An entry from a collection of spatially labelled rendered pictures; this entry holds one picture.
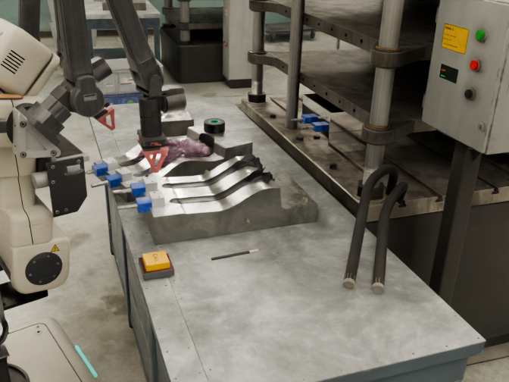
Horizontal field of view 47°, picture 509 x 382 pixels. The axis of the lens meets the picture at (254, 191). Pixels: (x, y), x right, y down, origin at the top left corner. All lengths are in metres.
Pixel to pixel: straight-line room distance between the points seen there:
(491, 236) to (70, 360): 1.58
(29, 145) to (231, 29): 4.74
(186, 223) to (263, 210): 0.23
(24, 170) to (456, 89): 1.22
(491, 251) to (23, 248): 1.67
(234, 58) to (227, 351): 5.03
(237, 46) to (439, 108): 4.43
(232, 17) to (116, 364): 4.23
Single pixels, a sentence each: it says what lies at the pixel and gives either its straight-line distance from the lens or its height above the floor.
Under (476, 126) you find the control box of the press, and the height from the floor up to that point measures 1.14.
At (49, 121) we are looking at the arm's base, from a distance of 1.46.
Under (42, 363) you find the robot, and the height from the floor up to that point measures 0.28.
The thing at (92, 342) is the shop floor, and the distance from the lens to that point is 2.64.
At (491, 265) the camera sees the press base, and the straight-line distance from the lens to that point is 2.47.
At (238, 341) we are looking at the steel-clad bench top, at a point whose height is 0.80.
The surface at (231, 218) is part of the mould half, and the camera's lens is 1.70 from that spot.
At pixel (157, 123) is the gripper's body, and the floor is 1.14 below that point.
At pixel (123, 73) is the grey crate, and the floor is 0.39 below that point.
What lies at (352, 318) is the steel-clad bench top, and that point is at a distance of 1.42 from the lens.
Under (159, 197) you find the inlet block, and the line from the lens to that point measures 1.68.
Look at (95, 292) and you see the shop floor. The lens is 2.94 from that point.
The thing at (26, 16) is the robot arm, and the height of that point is 1.37.
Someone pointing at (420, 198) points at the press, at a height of 0.79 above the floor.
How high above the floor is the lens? 1.65
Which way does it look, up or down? 25 degrees down
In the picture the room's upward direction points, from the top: 2 degrees clockwise
